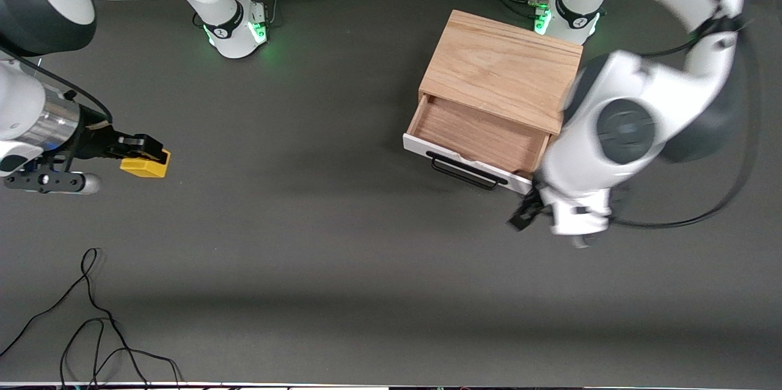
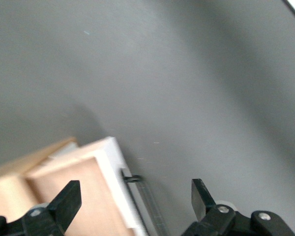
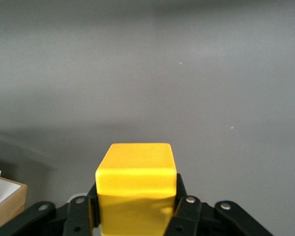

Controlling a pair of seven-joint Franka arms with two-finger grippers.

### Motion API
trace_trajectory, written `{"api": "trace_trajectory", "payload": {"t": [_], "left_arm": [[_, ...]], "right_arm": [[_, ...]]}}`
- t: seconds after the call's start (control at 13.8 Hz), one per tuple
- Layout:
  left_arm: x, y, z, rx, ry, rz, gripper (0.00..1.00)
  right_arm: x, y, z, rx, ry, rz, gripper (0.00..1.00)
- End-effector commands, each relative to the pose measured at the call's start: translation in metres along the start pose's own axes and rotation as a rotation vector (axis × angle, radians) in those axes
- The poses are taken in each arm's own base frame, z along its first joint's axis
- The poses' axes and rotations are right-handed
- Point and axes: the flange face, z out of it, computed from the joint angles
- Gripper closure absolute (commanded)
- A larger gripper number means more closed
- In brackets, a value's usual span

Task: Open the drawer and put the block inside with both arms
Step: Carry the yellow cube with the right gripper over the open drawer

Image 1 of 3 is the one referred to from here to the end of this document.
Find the yellow cube block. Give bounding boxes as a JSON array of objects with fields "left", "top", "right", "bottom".
[{"left": 120, "top": 148, "right": 172, "bottom": 179}]

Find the white drawer with black handle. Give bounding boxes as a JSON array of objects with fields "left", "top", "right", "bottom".
[{"left": 403, "top": 94, "right": 551, "bottom": 196}]

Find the wooden drawer cabinet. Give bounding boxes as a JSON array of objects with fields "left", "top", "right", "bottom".
[{"left": 418, "top": 9, "right": 583, "bottom": 150}]

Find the black right arm wrist cable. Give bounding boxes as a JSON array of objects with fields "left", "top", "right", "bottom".
[{"left": 0, "top": 46, "right": 114, "bottom": 125}]

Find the black arm wrist cable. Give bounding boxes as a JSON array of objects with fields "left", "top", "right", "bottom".
[
  {"left": 0, "top": 46, "right": 114, "bottom": 125},
  {"left": 611, "top": 14, "right": 762, "bottom": 230}
]

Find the black left arm wrist cable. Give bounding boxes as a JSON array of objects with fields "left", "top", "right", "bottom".
[{"left": 611, "top": 14, "right": 762, "bottom": 230}]

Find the thin black loose cable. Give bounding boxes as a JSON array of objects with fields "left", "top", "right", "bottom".
[{"left": 0, "top": 248, "right": 184, "bottom": 388}]

